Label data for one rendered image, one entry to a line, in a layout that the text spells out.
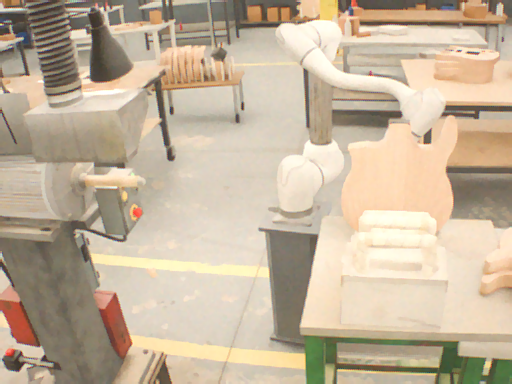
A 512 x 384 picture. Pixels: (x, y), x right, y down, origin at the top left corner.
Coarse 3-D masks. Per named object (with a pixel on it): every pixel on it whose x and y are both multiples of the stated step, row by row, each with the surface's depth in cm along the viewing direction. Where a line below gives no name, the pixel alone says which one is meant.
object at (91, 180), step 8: (88, 176) 148; (96, 176) 147; (104, 176) 147; (112, 176) 146; (120, 176) 146; (128, 176) 145; (136, 176) 145; (88, 184) 148; (96, 184) 147; (104, 184) 146; (112, 184) 146; (120, 184) 145; (128, 184) 144; (136, 184) 144
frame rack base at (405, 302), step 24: (384, 264) 125; (408, 264) 124; (360, 288) 123; (384, 288) 122; (408, 288) 120; (432, 288) 119; (360, 312) 127; (384, 312) 125; (408, 312) 124; (432, 312) 122
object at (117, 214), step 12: (96, 192) 174; (108, 192) 173; (120, 192) 174; (132, 192) 184; (108, 204) 176; (120, 204) 175; (132, 204) 184; (108, 216) 179; (120, 216) 177; (132, 216) 184; (72, 228) 181; (108, 228) 181; (120, 228) 180; (132, 228) 184; (120, 240) 187
